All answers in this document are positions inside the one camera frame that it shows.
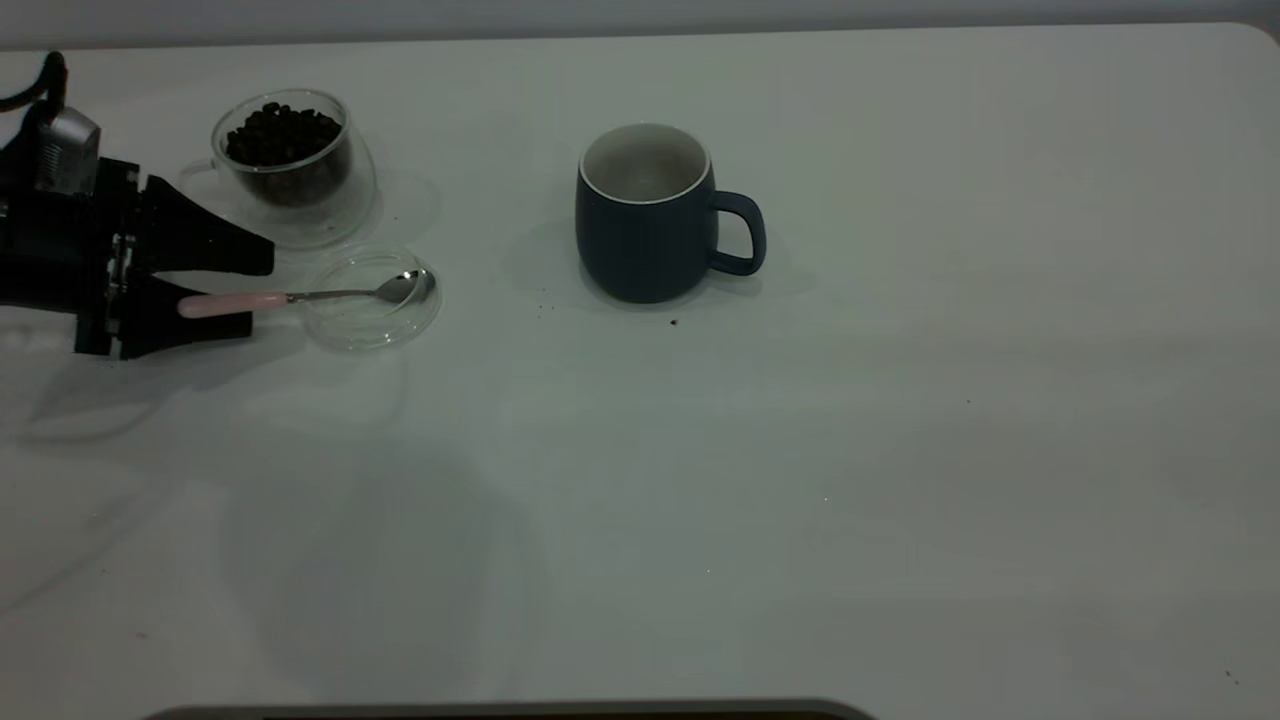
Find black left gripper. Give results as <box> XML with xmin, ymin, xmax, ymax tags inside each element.
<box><xmin>0</xmin><ymin>158</ymin><xmax>276</xmax><ymax>361</ymax></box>

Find black cable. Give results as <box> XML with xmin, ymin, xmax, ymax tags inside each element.
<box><xmin>0</xmin><ymin>50</ymin><xmax>68</xmax><ymax>126</ymax></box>

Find clear round glass lid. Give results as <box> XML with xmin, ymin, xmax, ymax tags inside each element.
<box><xmin>300</xmin><ymin>245</ymin><xmax>442</xmax><ymax>354</ymax></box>

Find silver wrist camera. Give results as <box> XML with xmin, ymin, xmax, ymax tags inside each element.
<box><xmin>35</xmin><ymin>107</ymin><xmax>102</xmax><ymax>197</ymax></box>

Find dark blue-grey ceramic mug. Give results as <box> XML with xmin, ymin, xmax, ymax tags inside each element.
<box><xmin>575</xmin><ymin>123</ymin><xmax>768</xmax><ymax>305</ymax></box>

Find metal spoon with pink handle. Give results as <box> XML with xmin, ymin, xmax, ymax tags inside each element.
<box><xmin>178</xmin><ymin>270</ymin><xmax>437</xmax><ymax>320</ymax></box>

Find clear double-wall glass cup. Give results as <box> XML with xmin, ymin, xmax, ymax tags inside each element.
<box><xmin>180</xmin><ymin>88</ymin><xmax>378</xmax><ymax>251</ymax></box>

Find dark coffee beans pile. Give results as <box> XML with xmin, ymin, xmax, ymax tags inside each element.
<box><xmin>225</xmin><ymin>102</ymin><xmax>347</xmax><ymax>206</ymax></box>

